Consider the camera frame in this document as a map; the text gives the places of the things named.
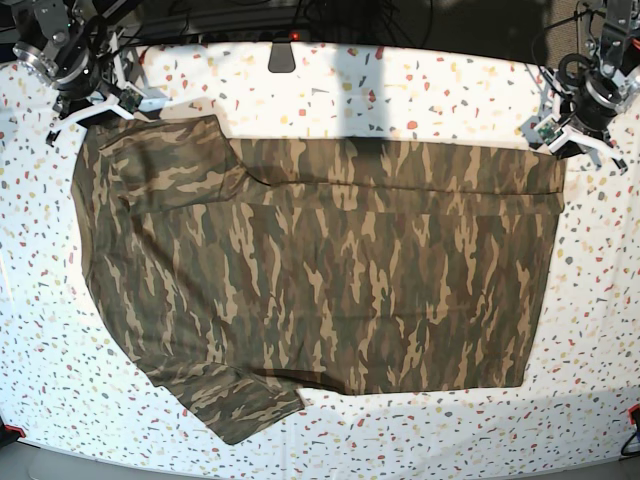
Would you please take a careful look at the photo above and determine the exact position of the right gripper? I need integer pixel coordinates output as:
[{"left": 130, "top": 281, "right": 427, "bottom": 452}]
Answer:
[{"left": 46, "top": 49, "right": 135, "bottom": 146}]

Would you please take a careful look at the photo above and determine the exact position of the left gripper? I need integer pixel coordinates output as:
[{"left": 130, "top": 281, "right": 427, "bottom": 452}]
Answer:
[{"left": 547, "top": 54, "right": 628, "bottom": 173}]

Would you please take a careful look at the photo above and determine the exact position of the camouflage T-shirt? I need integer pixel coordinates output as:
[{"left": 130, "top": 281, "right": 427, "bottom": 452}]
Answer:
[{"left": 72, "top": 116, "right": 566, "bottom": 444}]

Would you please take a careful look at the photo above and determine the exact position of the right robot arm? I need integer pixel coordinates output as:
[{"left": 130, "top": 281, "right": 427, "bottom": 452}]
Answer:
[{"left": 3, "top": 1, "right": 143, "bottom": 145}]

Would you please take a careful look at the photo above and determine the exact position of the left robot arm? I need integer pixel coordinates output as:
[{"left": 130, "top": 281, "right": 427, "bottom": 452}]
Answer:
[{"left": 535, "top": 1, "right": 639, "bottom": 173}]

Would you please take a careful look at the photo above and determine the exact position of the power strip with red light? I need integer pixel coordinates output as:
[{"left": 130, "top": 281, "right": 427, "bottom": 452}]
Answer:
[{"left": 199, "top": 29, "right": 311, "bottom": 43}]

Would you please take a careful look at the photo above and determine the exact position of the red black table clamp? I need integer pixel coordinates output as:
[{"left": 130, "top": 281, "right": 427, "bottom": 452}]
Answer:
[{"left": 0, "top": 423, "right": 25, "bottom": 449}]

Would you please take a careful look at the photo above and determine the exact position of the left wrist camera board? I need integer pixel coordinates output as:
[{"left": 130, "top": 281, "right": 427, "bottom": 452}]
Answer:
[{"left": 520, "top": 115, "right": 564, "bottom": 150}]

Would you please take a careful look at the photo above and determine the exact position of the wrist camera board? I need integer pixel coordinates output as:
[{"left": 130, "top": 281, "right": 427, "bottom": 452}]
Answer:
[
  {"left": 520, "top": 115, "right": 564, "bottom": 150},
  {"left": 118, "top": 88, "right": 168, "bottom": 113}
]

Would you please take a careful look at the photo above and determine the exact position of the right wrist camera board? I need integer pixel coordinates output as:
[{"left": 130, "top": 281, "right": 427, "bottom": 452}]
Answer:
[{"left": 118, "top": 88, "right": 168, "bottom": 113}]

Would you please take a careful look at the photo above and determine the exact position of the metal stand frame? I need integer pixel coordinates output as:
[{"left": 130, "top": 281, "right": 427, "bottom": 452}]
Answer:
[{"left": 576, "top": 0, "right": 607, "bottom": 58}]

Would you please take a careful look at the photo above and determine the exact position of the grey camera mount base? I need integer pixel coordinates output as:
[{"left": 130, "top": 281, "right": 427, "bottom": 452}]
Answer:
[{"left": 268, "top": 42, "right": 296, "bottom": 74}]

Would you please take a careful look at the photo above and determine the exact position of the orange clamp with cable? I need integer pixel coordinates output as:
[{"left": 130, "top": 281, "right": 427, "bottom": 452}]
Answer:
[{"left": 620, "top": 404, "right": 640, "bottom": 458}]

